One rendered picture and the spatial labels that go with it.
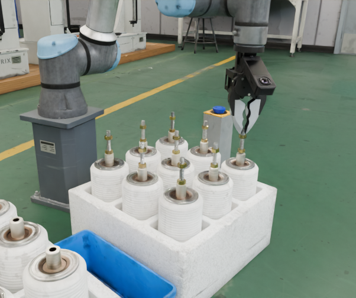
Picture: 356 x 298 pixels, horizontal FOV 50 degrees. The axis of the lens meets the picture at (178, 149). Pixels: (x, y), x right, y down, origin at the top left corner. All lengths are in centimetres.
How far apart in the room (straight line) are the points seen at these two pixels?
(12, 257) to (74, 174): 57
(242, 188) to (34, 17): 279
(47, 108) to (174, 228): 58
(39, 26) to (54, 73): 230
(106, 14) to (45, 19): 222
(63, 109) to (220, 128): 48
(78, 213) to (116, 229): 15
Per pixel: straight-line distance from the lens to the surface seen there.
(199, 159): 102
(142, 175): 88
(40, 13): 345
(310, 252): 115
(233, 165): 98
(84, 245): 98
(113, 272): 93
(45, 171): 128
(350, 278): 110
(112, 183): 94
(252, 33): 89
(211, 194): 87
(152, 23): 653
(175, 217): 79
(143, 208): 87
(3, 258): 71
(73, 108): 119
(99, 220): 95
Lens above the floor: 64
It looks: 22 degrees down
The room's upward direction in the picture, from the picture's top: 2 degrees clockwise
